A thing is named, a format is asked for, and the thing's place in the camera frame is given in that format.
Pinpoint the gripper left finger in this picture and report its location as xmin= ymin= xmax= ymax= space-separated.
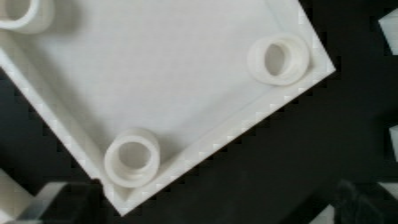
xmin=16 ymin=180 xmax=109 ymax=224

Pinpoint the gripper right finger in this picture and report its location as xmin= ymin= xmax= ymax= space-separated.
xmin=308 ymin=179 xmax=398 ymax=224

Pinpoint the white square tabletop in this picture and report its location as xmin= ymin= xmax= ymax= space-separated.
xmin=0 ymin=0 xmax=334 ymax=213

